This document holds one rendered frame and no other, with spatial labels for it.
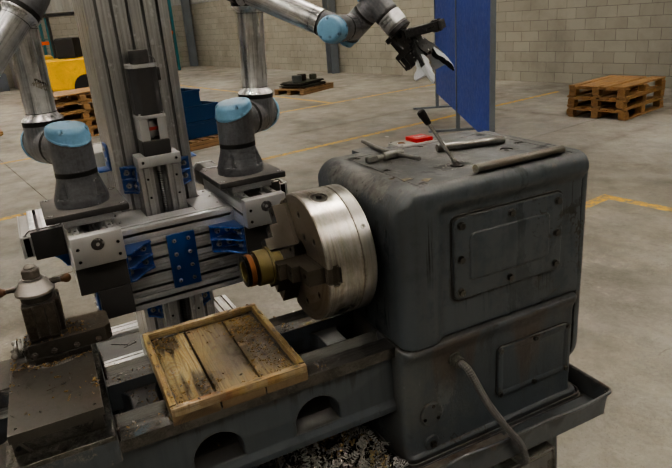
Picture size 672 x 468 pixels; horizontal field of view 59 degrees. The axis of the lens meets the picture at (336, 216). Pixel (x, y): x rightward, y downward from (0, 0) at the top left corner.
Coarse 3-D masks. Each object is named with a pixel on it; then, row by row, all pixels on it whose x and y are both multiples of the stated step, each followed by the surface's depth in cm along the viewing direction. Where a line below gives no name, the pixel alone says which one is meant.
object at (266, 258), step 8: (264, 248) 140; (240, 256) 138; (248, 256) 137; (256, 256) 136; (264, 256) 137; (272, 256) 137; (280, 256) 139; (240, 264) 140; (248, 264) 135; (256, 264) 136; (264, 264) 136; (272, 264) 137; (240, 272) 141; (248, 272) 135; (256, 272) 135; (264, 272) 136; (272, 272) 137; (248, 280) 136; (256, 280) 136; (264, 280) 137; (272, 280) 138
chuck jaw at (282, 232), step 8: (272, 208) 143; (280, 208) 143; (288, 208) 144; (272, 216) 145; (280, 216) 143; (288, 216) 144; (272, 224) 142; (280, 224) 142; (288, 224) 143; (272, 232) 141; (280, 232) 142; (288, 232) 142; (264, 240) 141; (272, 240) 141; (280, 240) 141; (288, 240) 142; (296, 240) 143; (272, 248) 140; (280, 248) 142
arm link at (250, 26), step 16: (240, 16) 189; (256, 16) 189; (240, 32) 191; (256, 32) 191; (240, 48) 193; (256, 48) 192; (240, 64) 196; (256, 64) 194; (256, 80) 195; (240, 96) 198; (256, 96) 196; (272, 96) 201; (272, 112) 201
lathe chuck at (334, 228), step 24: (312, 192) 140; (312, 216) 132; (336, 216) 134; (312, 240) 135; (336, 240) 131; (336, 264) 131; (360, 264) 133; (312, 288) 141; (336, 288) 132; (360, 288) 136; (312, 312) 145
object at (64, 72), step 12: (72, 12) 1445; (48, 24) 1545; (60, 48) 1498; (72, 48) 1498; (48, 60) 1483; (60, 60) 1479; (72, 60) 1478; (48, 72) 1487; (60, 72) 1487; (72, 72) 1488; (84, 72) 1488; (60, 84) 1497; (72, 84) 1497; (84, 84) 1484
